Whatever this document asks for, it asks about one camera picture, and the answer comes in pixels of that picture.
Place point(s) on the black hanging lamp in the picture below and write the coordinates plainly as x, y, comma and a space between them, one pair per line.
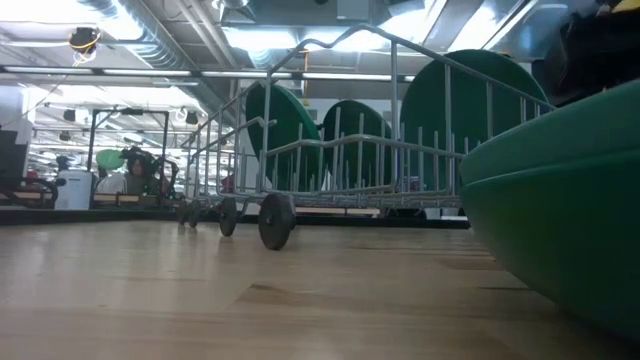
191, 117
69, 115

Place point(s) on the person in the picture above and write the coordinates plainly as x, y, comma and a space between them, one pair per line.
136, 172

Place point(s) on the light green background bowl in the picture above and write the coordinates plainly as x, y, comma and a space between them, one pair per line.
110, 159

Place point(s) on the black ceiling-mounted device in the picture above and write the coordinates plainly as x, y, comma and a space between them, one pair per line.
84, 39

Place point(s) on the white background box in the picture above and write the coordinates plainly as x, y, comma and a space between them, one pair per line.
72, 190

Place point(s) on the black background rig frame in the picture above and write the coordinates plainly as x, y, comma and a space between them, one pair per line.
163, 140

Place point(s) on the silver ventilation duct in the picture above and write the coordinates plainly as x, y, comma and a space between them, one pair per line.
150, 50

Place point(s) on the long ceiling light rail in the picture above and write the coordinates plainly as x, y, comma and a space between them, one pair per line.
145, 72

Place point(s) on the black aluminium table frame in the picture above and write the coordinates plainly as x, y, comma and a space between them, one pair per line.
100, 216

